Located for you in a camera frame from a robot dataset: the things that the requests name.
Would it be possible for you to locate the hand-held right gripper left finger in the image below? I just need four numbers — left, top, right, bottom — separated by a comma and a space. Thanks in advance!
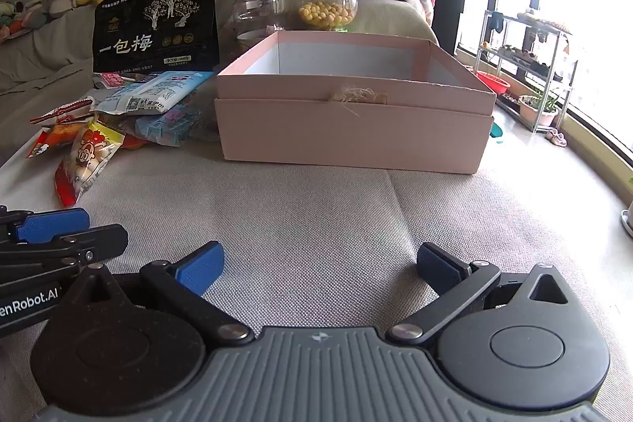
47, 240, 255, 348

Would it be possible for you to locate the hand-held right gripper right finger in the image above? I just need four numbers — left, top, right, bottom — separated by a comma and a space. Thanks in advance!
385, 241, 587, 348

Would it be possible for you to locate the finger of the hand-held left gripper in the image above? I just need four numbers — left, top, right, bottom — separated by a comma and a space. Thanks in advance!
0, 224, 129, 277
0, 204, 91, 247

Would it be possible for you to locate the cartoon print snack packet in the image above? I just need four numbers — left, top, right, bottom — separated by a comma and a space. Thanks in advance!
54, 119, 125, 208

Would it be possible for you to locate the red and white snack packet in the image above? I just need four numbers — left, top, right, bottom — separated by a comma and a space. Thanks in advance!
30, 97, 96, 126

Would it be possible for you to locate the pink cardboard box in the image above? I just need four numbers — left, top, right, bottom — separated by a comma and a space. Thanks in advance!
214, 30, 497, 176

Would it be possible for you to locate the clear bag of blue candies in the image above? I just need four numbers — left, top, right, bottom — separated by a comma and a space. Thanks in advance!
133, 100, 218, 147

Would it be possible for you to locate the white and blue snack packet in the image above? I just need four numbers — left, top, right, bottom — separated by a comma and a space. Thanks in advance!
94, 70, 214, 115

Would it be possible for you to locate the small pink packet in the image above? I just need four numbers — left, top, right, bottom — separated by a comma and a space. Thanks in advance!
91, 72, 136, 89

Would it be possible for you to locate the grey covered sofa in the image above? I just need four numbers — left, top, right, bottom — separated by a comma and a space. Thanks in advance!
0, 0, 440, 99

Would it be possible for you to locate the potted plant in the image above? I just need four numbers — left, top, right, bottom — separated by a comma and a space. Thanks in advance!
518, 88, 562, 127

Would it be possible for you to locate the red plastic basin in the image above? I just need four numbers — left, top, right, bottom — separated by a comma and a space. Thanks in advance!
476, 71, 511, 95

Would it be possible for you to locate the pink grey plush toy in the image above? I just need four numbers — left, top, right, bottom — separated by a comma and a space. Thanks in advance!
20, 2, 47, 30

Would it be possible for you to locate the large black snack bag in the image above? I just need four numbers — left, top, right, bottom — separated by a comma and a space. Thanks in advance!
92, 0, 217, 74

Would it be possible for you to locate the green plush toy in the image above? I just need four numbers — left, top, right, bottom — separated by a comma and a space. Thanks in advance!
0, 1, 23, 25

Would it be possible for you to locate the metal shelf rack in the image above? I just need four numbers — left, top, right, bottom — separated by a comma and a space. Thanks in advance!
474, 9, 579, 133

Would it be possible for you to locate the clear jar with red lid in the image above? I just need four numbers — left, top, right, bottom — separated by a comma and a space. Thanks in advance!
228, 0, 289, 63

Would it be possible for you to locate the clear jar with green lid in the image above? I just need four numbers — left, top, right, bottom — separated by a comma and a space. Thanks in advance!
297, 0, 358, 32

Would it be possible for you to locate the window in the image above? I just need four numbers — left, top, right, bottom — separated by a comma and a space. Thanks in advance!
455, 0, 633, 166

